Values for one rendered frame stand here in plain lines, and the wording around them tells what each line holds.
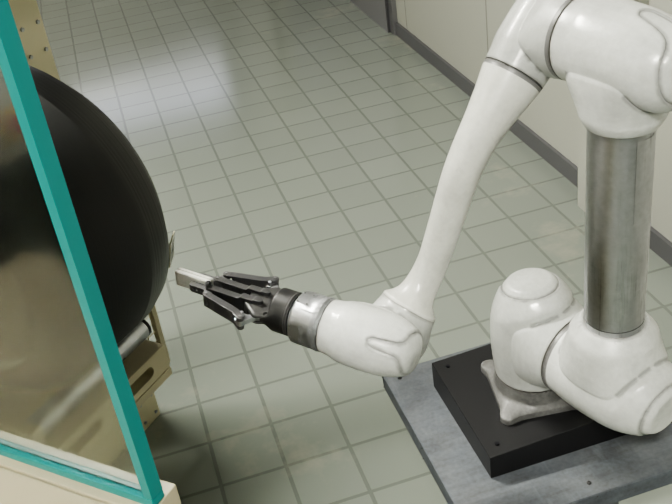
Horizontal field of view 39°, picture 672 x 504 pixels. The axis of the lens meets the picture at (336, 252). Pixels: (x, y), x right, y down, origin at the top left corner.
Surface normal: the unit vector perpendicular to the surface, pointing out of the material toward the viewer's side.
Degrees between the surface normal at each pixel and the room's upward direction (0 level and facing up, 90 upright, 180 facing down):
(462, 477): 0
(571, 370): 86
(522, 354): 87
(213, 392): 0
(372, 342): 52
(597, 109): 97
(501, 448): 3
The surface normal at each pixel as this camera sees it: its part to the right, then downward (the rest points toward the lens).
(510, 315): -0.77, 0.03
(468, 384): -0.15, -0.81
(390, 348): -0.14, -0.08
